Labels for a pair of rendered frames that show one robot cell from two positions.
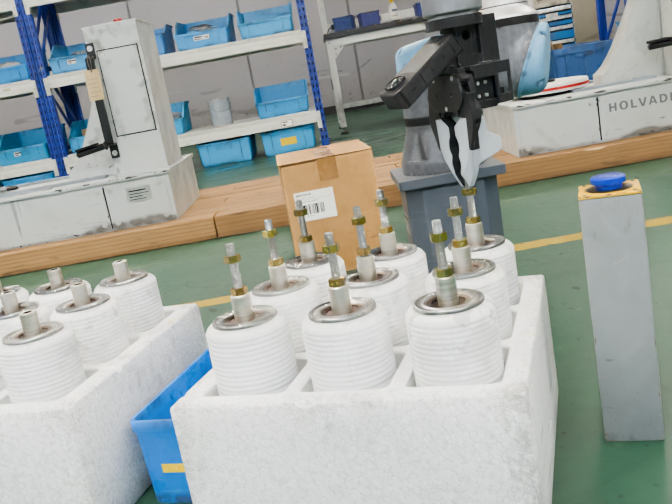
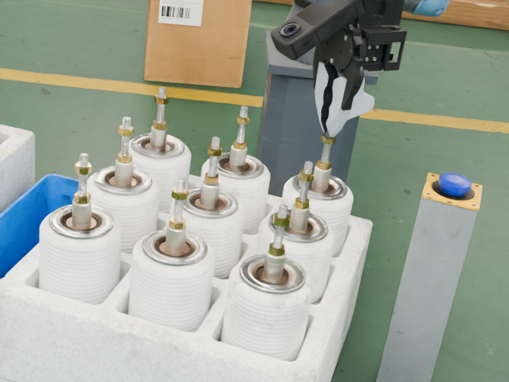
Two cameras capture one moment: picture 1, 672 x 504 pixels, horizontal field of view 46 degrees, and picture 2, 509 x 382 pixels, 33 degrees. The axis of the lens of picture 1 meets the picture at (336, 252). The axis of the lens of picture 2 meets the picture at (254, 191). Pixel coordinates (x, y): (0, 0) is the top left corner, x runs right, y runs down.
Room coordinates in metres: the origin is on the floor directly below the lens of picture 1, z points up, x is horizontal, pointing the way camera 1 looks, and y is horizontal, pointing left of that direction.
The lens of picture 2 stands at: (-0.02, 0.02, 0.79)
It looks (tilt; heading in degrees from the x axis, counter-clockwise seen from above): 28 degrees down; 354
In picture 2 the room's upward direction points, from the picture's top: 8 degrees clockwise
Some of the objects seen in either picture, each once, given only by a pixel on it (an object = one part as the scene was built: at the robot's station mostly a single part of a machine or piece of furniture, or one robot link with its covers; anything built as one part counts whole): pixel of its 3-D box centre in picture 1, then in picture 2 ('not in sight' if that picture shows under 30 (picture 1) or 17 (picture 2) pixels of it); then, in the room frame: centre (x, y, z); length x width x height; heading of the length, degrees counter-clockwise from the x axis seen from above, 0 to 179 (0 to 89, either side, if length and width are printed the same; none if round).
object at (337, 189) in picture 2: (476, 244); (320, 186); (1.02, -0.19, 0.25); 0.08 x 0.08 x 0.01
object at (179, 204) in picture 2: (334, 266); (178, 209); (0.84, 0.00, 0.30); 0.01 x 0.01 x 0.08
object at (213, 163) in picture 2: (361, 236); (213, 165); (0.95, -0.03, 0.31); 0.01 x 0.01 x 0.08
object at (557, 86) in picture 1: (547, 86); not in sight; (3.07, -0.91, 0.29); 0.30 x 0.30 x 0.06
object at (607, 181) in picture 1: (608, 183); (454, 186); (0.92, -0.33, 0.32); 0.04 x 0.04 x 0.02
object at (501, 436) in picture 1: (389, 398); (196, 306); (0.95, -0.03, 0.09); 0.39 x 0.39 x 0.18; 71
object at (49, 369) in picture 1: (51, 399); not in sight; (0.98, 0.40, 0.16); 0.10 x 0.10 x 0.18
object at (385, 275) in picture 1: (368, 278); (208, 203); (0.95, -0.03, 0.25); 0.08 x 0.08 x 0.01
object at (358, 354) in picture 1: (356, 387); (168, 311); (0.84, 0.00, 0.16); 0.10 x 0.10 x 0.18
